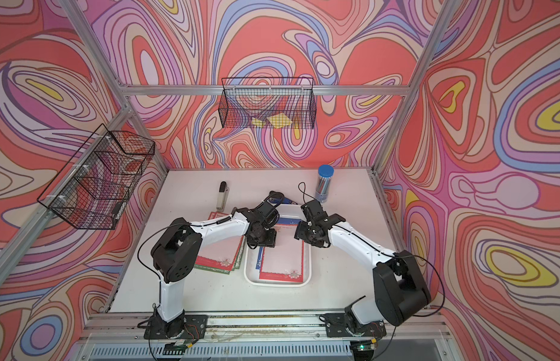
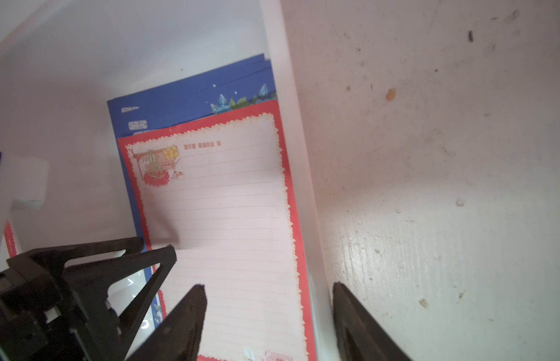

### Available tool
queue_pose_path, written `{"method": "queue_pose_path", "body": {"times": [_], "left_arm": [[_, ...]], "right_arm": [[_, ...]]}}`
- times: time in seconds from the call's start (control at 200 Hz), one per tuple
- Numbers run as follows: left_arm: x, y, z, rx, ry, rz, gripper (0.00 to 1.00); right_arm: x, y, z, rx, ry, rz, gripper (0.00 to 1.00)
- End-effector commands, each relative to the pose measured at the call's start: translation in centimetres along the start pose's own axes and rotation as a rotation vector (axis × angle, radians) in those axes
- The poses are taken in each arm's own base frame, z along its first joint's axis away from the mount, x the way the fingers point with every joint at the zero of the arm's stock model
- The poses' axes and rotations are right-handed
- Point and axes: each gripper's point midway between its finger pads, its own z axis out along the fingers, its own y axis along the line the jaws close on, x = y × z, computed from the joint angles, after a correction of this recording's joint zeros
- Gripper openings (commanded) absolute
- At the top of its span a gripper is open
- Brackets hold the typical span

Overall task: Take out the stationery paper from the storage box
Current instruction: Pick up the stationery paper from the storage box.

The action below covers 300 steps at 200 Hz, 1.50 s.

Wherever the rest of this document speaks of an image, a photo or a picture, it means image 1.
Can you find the red stationery sheet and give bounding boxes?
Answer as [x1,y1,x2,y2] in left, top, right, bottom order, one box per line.
[193,211,245,272]
[259,224,304,284]

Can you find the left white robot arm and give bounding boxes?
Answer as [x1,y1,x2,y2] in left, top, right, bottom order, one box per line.
[146,198,280,339]

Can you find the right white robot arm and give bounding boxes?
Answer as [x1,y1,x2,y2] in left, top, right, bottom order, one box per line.
[294,200,432,335]

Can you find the white plastic storage tray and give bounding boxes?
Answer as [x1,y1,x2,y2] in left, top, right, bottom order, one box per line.
[243,204,312,288]

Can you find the blue black stapler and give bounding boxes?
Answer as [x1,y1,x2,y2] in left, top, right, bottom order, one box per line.
[267,191,285,205]

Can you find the blue lid pen tube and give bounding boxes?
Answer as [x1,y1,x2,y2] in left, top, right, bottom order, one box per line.
[315,165,334,203]

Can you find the yellow sticky note small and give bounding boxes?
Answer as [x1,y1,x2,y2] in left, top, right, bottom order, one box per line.
[251,117,266,128]

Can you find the yellow sticky note large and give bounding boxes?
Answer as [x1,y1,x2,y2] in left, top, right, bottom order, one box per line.
[267,113,293,129]

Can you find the back black wire basket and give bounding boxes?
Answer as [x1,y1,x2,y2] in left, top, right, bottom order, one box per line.
[218,75,317,129]

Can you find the black wire basket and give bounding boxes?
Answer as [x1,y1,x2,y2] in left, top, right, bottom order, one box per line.
[36,124,155,230]
[218,75,317,129]

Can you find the left black wire basket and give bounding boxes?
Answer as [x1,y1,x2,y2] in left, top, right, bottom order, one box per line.
[36,124,155,230]

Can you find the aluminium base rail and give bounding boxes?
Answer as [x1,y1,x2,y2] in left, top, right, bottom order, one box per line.
[68,309,461,360]

